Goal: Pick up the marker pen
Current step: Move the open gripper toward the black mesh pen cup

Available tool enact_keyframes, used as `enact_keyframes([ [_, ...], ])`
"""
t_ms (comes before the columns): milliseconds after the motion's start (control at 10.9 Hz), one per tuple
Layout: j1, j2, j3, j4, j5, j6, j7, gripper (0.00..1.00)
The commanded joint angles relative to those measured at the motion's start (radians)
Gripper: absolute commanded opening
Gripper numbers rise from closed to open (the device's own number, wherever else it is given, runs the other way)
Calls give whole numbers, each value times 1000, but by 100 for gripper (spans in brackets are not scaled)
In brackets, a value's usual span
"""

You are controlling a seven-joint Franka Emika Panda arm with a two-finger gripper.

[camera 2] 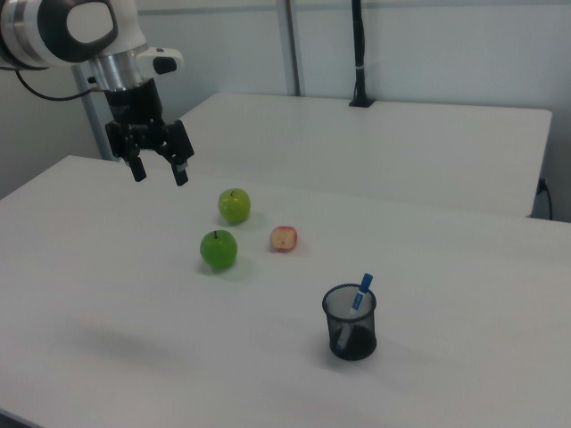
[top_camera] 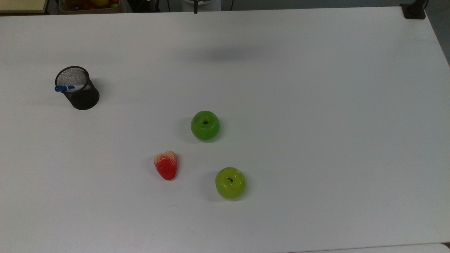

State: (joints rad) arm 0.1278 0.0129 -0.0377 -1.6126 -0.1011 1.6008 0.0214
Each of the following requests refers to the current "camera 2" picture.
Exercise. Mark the blue white marker pen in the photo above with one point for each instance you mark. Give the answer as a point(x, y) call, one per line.
point(365, 285)

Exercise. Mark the grey partition post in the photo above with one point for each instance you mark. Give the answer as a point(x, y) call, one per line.
point(292, 44)

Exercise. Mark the yellowish green apple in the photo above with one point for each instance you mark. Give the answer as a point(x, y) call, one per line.
point(234, 207)

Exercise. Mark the white background table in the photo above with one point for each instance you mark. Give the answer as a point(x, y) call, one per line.
point(357, 147)

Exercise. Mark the bitten red apple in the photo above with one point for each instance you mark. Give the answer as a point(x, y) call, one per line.
point(283, 239)

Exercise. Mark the bright green apple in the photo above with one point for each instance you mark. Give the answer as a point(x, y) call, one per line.
point(218, 252)

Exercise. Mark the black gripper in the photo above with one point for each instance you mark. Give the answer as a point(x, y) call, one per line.
point(134, 107)

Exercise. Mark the black mesh pen cup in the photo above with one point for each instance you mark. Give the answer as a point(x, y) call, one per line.
point(352, 343)

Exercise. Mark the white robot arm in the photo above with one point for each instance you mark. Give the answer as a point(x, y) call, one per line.
point(27, 31)

